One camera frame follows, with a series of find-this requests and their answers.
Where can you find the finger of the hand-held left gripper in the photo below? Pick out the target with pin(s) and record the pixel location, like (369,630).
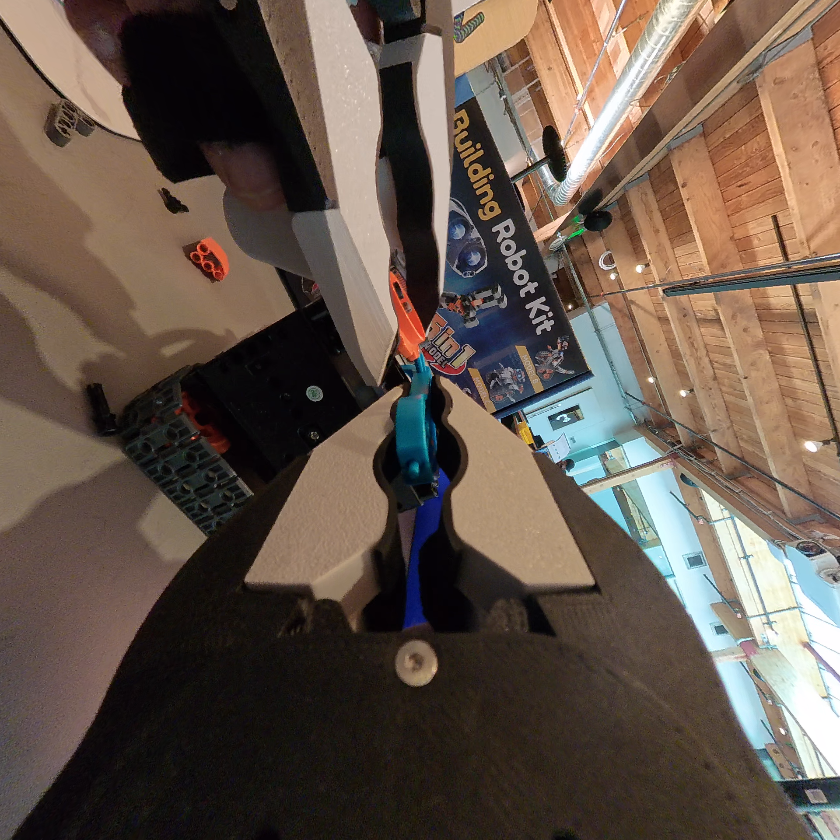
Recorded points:
(328,105)
(442,131)

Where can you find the teal plastic wrench tool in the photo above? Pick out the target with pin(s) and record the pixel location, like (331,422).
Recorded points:
(418,433)

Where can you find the small orange connector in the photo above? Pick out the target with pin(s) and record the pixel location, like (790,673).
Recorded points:
(206,259)

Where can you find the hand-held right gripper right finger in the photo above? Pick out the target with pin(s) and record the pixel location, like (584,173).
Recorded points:
(519,525)

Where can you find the small black clip piece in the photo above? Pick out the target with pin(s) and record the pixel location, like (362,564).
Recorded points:
(171,200)

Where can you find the robot kit box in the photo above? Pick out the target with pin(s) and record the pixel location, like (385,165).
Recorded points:
(525,289)

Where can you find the person's left hand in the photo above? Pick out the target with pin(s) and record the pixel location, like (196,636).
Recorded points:
(250,173)

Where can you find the grey toy robot vehicle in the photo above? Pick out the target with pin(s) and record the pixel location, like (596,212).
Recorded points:
(263,394)

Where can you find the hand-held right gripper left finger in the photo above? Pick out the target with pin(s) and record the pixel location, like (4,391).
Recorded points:
(315,525)

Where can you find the silver ventilation duct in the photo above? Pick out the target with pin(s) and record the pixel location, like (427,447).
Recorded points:
(630,92)

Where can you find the white book stand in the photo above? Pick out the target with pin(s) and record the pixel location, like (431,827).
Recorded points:
(53,66)

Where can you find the dark grey angled beam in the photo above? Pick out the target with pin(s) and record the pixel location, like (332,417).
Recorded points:
(66,121)

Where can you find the black pendant lamp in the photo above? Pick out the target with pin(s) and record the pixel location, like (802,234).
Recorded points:
(555,154)
(597,219)

